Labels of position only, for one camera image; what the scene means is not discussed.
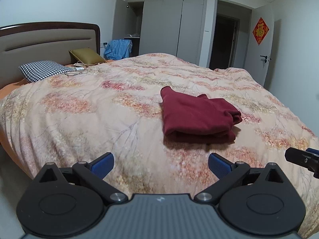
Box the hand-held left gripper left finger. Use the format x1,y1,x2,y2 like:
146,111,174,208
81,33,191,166
33,152,129,204

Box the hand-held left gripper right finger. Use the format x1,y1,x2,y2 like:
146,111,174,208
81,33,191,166
194,152,287,204

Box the maroon long-sleeve shirt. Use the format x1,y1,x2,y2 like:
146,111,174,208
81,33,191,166
160,86,243,145

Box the floral peach blanket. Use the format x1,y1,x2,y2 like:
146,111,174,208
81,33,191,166
0,53,319,239

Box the white door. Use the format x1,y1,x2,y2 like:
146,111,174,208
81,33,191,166
250,1,283,89

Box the olive green pillow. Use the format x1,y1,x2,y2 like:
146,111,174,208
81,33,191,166
69,48,107,67

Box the houndstooth pillow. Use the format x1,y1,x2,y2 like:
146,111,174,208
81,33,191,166
19,60,74,83

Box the blue cloth bag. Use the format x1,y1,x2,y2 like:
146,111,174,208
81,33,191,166
103,39,133,61

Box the red diamond door decoration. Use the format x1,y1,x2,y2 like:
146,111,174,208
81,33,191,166
252,17,270,46

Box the beige padded bed headboard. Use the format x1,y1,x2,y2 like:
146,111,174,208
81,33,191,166
0,22,101,90

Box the grey wardrobe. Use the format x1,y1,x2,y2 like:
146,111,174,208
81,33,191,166
112,0,209,67

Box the white charger with cable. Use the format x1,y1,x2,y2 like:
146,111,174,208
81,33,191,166
63,60,89,76

